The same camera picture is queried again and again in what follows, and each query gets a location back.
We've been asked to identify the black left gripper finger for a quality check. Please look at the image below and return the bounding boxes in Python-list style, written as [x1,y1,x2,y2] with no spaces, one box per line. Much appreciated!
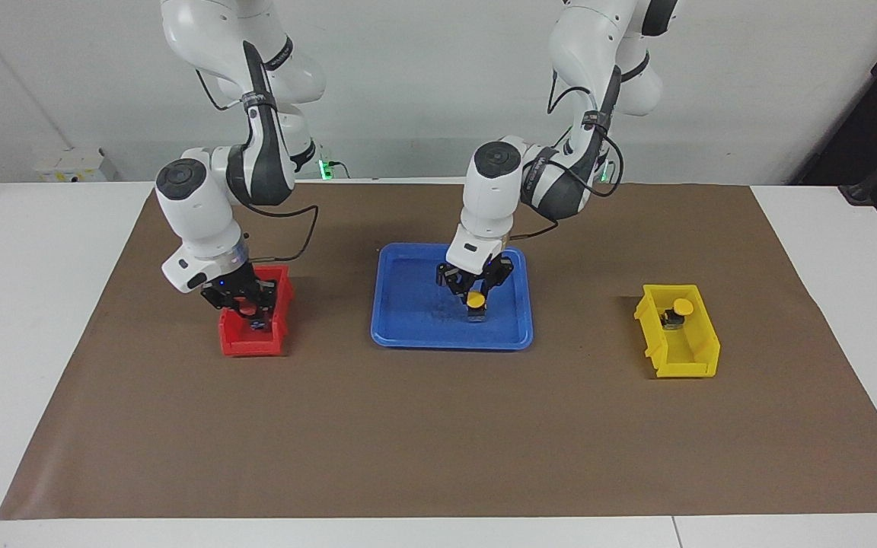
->
[483,263,515,302]
[443,272,471,307]

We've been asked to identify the yellow plastic storage bin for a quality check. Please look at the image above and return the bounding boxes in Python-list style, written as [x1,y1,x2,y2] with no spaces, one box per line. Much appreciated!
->
[633,284,721,379]

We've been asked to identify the red plastic storage bin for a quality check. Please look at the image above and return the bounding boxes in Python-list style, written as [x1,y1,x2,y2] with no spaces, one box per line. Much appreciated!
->
[218,264,295,357]

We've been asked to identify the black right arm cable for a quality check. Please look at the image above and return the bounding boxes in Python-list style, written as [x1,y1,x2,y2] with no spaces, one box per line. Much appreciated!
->
[195,68,321,264]

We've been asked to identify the blue plastic tray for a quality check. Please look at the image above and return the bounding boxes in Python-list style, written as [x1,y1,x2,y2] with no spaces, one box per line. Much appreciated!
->
[371,243,535,351]

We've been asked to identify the brown paper table mat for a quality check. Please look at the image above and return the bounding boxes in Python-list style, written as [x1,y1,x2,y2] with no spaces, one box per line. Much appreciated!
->
[0,181,877,521]

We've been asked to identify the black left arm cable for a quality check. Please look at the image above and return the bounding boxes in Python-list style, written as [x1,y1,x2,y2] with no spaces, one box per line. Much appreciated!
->
[513,70,625,241]

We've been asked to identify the black panel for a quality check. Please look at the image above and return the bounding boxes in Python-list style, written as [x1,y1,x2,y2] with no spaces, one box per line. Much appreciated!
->
[789,0,877,223]

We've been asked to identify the red push button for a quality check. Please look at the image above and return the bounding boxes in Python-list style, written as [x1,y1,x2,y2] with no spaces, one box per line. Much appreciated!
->
[234,303,269,331]

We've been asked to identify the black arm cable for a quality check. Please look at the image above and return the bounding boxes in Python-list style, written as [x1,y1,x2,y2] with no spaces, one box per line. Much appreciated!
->
[195,68,321,264]
[513,70,625,241]

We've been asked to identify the white power box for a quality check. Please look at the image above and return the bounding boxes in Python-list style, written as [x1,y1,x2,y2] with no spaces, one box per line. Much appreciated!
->
[33,148,121,183]

